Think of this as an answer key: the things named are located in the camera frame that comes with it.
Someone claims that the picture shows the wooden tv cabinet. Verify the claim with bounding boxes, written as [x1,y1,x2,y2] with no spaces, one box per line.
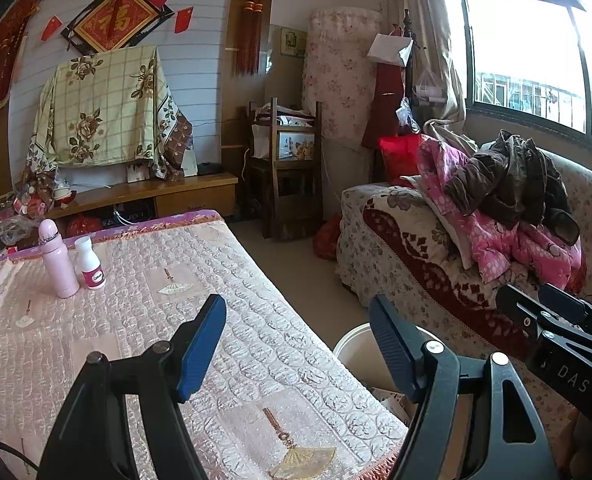
[48,172,238,230]

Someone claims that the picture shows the pink polka dot garment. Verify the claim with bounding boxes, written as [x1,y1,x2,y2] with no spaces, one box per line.
[418,138,582,288]

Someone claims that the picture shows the pink quilted table cover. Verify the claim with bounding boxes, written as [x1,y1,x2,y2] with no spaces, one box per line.
[0,211,408,479]

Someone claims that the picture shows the white printed plastic bag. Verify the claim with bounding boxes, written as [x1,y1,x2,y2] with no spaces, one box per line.
[371,388,416,426]

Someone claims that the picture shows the floral covered tall appliance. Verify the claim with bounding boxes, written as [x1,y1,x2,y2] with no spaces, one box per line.
[302,6,383,146]

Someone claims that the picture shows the red fu diamond hanging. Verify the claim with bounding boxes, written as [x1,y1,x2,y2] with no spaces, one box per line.
[61,0,174,55]

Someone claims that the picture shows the red chinese knot ornament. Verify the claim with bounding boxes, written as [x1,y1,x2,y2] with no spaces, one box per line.
[235,0,266,76]

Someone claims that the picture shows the floral cloth covered television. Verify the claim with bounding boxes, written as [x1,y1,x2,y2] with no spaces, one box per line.
[26,46,192,180]

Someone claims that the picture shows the beige curtain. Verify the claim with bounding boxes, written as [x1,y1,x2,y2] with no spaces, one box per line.
[388,0,478,155]

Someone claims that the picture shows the dark brown jacket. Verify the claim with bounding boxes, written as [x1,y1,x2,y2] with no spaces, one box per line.
[444,129,580,246]

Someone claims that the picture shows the floral covered sofa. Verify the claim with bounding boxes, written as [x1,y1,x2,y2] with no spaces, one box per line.
[334,148,592,461]

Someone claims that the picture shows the pink water bottle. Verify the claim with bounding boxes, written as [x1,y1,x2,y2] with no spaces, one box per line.
[38,219,79,299]

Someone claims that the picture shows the red bag on floor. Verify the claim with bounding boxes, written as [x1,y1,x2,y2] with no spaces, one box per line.
[312,214,342,261]

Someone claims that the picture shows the cream plastic trash bucket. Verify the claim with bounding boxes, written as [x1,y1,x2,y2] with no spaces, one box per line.
[333,323,410,401]

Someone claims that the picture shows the white pink-label pill bottle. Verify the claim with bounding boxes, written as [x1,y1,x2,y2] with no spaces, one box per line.
[75,236,106,289]

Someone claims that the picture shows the dark framed window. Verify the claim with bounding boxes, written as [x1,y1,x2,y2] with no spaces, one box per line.
[446,0,592,148]

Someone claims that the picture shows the flower bouquet in plastic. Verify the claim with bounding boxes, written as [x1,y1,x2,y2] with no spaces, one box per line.
[0,170,77,247]

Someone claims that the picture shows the dark wooden chair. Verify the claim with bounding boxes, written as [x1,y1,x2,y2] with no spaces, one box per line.
[242,98,323,240]

